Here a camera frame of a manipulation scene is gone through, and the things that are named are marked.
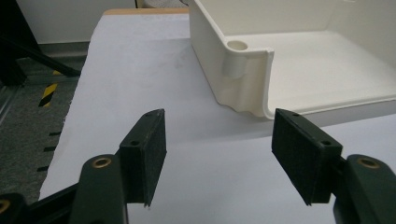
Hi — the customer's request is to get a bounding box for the yellow black hazard tape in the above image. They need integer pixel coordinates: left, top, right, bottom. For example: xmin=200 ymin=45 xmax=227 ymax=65
xmin=37 ymin=69 xmax=63 ymax=108

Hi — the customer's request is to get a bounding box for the white plastic tray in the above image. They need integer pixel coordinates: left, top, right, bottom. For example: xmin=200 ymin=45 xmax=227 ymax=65
xmin=188 ymin=0 xmax=396 ymax=128

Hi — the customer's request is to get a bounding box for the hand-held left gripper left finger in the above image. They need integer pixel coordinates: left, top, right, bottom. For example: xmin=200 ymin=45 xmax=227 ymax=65
xmin=120 ymin=108 xmax=168 ymax=208

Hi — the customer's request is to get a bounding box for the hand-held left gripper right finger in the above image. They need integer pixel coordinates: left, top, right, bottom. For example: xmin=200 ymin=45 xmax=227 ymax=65
xmin=271 ymin=107 xmax=344 ymax=206

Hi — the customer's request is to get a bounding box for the black stand leg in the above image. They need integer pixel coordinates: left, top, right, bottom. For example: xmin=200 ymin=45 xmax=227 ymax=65
xmin=0 ymin=0 xmax=82 ymax=87

